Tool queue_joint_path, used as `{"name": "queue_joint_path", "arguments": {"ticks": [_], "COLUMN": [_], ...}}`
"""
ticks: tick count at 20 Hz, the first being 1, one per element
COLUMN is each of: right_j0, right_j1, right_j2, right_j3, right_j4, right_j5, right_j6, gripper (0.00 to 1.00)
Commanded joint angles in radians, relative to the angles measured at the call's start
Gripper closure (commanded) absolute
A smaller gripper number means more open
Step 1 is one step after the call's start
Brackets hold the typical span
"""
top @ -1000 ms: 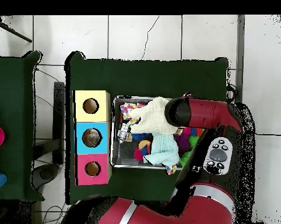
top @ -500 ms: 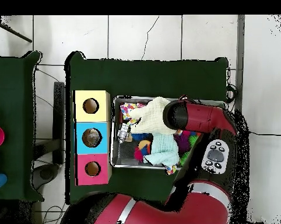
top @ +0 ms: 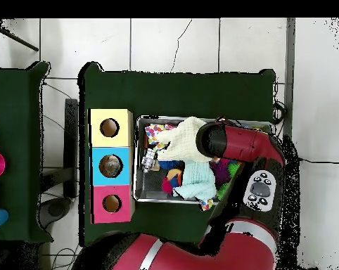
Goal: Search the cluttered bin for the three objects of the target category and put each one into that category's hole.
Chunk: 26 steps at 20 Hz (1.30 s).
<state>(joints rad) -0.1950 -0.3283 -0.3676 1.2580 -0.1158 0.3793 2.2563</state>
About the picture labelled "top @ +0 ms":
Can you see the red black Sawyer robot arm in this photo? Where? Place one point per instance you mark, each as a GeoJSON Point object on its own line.
{"type": "Point", "coordinates": [237, 143]}

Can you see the toy hamburger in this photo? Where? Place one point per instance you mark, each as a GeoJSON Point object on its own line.
{"type": "Point", "coordinates": [173, 173]}

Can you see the black tripod leg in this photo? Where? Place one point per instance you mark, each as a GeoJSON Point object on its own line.
{"type": "Point", "coordinates": [17, 41]}

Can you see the wooden box with three holes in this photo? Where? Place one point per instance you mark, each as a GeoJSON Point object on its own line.
{"type": "Point", "coordinates": [121, 132]}

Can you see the black upright panel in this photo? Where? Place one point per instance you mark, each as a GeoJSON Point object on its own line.
{"type": "Point", "coordinates": [71, 140]}

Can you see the blue spiky rubber ball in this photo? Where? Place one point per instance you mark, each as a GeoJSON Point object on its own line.
{"type": "Point", "coordinates": [169, 164]}

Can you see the grey chair base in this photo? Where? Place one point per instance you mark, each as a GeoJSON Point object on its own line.
{"type": "Point", "coordinates": [55, 209]}

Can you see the white cloth with colourful dots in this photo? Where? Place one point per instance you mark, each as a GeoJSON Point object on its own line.
{"type": "Point", "coordinates": [206, 204]}
{"type": "Point", "coordinates": [154, 131]}

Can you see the cream waffle cloth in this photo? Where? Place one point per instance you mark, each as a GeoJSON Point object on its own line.
{"type": "Point", "coordinates": [183, 140]}

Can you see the purple spiky rubber ball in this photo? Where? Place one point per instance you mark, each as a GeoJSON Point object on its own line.
{"type": "Point", "coordinates": [220, 171]}

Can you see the mint green waffle cloth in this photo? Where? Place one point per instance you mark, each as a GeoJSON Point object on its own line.
{"type": "Point", "coordinates": [197, 177]}

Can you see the red blue orange pompom ball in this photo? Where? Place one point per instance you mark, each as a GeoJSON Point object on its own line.
{"type": "Point", "coordinates": [169, 185]}

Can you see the dark green table cloth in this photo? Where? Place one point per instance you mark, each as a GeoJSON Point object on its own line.
{"type": "Point", "coordinates": [14, 140]}
{"type": "Point", "coordinates": [172, 95]}

